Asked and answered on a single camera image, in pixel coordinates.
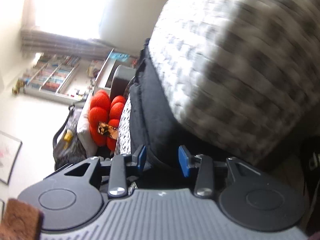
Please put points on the blue plastic bag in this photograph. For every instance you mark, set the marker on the blue plastic bag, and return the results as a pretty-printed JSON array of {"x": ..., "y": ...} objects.
[{"x": 120, "y": 56}]

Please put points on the small yellow object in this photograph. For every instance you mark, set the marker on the small yellow object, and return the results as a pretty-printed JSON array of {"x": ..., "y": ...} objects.
[{"x": 68, "y": 135}]

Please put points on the grey curtain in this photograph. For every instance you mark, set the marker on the grey curtain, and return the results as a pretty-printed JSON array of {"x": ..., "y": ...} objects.
[{"x": 62, "y": 45}]

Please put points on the brown fleece sleeve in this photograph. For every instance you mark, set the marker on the brown fleece sleeve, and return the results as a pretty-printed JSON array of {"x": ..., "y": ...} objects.
[{"x": 20, "y": 220}]

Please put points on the smartphone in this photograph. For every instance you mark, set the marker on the smartphone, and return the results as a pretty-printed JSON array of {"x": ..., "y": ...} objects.
[{"x": 107, "y": 130}]

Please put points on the red flower cushion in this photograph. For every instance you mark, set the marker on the red flower cushion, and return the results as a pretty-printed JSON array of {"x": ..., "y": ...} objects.
[{"x": 100, "y": 110}]

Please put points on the white pillow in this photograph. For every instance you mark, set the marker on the white pillow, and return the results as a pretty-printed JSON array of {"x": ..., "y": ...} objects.
[{"x": 83, "y": 130}]

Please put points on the framed wall picture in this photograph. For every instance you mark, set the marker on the framed wall picture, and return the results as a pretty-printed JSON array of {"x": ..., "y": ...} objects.
[
  {"x": 1, "y": 210},
  {"x": 8, "y": 155}
]

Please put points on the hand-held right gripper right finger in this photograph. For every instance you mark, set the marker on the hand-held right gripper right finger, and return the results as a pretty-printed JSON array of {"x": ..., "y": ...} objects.
[{"x": 183, "y": 161}]

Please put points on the leaning picture books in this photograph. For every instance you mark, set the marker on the leaning picture books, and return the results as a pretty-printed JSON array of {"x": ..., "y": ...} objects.
[{"x": 95, "y": 67}]

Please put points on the white desk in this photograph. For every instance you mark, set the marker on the white desk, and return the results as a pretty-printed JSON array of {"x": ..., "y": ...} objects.
[{"x": 106, "y": 70}]

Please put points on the grey patterned quilt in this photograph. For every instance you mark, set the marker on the grey patterned quilt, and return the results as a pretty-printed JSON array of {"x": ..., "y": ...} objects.
[{"x": 237, "y": 67}]

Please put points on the window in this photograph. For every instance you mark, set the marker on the window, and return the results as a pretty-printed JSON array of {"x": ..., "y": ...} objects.
[{"x": 67, "y": 5}]

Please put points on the grey sofa armrest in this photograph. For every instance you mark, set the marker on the grey sofa armrest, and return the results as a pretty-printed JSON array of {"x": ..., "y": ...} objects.
[{"x": 122, "y": 77}]

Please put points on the white bookshelf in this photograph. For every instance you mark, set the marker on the white bookshelf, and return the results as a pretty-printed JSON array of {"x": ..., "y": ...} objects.
[{"x": 32, "y": 90}]

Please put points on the black pants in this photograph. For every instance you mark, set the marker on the black pants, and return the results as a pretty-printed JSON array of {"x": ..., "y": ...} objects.
[{"x": 155, "y": 120}]

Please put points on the row of books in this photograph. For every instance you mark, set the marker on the row of books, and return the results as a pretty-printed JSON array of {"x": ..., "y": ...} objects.
[{"x": 57, "y": 77}]

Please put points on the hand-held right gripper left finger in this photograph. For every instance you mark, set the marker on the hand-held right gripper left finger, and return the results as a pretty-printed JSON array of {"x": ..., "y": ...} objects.
[{"x": 142, "y": 158}]

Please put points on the grey bag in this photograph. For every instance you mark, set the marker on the grey bag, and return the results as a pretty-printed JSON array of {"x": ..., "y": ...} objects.
[{"x": 70, "y": 150}]

